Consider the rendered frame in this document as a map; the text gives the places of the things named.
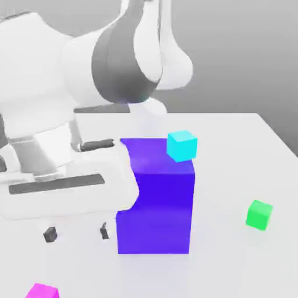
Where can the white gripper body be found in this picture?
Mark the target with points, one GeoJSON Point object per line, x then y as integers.
{"type": "Point", "coordinates": [69, 200]}

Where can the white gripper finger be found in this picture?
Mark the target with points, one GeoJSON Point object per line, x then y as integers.
{"type": "Point", "coordinates": [104, 231]}
{"type": "Point", "coordinates": [49, 234]}

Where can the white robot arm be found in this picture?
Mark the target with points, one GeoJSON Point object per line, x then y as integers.
{"type": "Point", "coordinates": [42, 76]}

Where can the small magenta cube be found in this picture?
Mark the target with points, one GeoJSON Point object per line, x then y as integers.
{"type": "Point", "coordinates": [42, 291]}

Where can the small cyan cube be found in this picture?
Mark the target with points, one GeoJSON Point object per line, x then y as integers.
{"type": "Point", "coordinates": [182, 146]}

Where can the small green cube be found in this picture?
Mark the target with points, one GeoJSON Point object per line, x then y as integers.
{"type": "Point", "coordinates": [259, 215]}

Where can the large blue box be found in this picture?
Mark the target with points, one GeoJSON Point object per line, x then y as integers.
{"type": "Point", "coordinates": [160, 209]}

